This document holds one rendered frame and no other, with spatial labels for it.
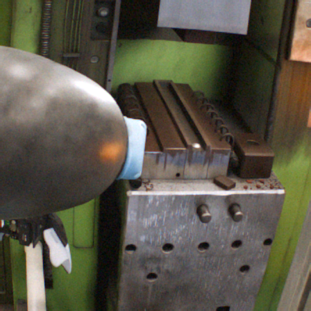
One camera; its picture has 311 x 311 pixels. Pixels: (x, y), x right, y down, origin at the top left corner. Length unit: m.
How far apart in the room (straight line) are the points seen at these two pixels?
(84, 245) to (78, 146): 1.27
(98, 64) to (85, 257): 0.54
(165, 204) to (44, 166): 1.00
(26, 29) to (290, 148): 0.77
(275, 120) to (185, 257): 0.42
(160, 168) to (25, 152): 1.04
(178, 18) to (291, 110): 0.47
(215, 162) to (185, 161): 0.07
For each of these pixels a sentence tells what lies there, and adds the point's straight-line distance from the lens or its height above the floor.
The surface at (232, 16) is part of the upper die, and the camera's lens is 1.27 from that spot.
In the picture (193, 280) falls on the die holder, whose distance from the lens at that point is 1.49.
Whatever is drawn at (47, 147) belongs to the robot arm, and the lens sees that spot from 0.34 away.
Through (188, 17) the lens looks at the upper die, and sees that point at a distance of 1.24.
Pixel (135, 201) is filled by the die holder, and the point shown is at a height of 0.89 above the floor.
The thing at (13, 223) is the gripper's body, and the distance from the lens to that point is 0.93.
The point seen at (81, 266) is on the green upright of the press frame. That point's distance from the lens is 1.66.
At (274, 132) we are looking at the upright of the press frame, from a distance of 1.57.
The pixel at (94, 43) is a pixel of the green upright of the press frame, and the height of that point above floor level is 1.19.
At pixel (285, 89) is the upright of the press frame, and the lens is 1.53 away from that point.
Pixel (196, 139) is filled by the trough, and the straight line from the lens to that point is 1.41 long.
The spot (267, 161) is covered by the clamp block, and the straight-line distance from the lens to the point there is 1.43.
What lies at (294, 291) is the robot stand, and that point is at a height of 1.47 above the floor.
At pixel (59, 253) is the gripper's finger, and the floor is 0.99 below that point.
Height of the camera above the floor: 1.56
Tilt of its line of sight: 27 degrees down
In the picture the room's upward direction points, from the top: 7 degrees clockwise
